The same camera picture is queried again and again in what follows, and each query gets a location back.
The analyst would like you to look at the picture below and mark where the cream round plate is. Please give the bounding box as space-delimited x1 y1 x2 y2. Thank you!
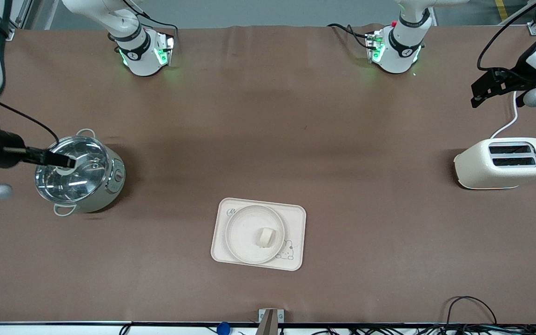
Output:
225 205 289 265

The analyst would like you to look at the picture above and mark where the white steamed bun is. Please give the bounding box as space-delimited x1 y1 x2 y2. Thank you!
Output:
256 227 275 247

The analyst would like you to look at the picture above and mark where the cream rabbit print tray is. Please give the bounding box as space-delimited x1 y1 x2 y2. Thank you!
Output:
210 198 307 272

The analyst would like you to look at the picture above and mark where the glass pot lid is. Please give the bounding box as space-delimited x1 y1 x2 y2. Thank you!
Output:
34 136 110 204

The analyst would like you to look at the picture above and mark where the stainless steel electric pot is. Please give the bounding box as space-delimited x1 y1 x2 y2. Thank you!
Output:
34 128 126 217

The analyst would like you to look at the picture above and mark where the white two-slot toaster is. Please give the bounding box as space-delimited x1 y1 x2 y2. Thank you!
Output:
453 137 536 190

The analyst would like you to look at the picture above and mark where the brown table mat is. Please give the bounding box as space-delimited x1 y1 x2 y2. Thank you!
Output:
0 26 536 325

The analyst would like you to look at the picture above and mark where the white toaster power cord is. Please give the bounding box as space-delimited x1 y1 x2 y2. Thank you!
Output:
490 91 520 139

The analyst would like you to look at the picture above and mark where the black left base cable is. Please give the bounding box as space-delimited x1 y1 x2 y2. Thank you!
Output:
328 23 373 49

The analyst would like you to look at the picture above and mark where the black base cable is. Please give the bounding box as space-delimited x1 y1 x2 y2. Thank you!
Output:
128 0 179 36
328 23 373 49

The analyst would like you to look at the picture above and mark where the black right base cable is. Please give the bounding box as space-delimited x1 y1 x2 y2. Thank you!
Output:
128 0 179 36

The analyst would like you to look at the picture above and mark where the black looped cable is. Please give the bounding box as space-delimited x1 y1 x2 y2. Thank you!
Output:
446 296 497 326

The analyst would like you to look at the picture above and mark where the grey metal bracket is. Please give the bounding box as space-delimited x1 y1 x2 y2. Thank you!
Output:
258 308 285 324

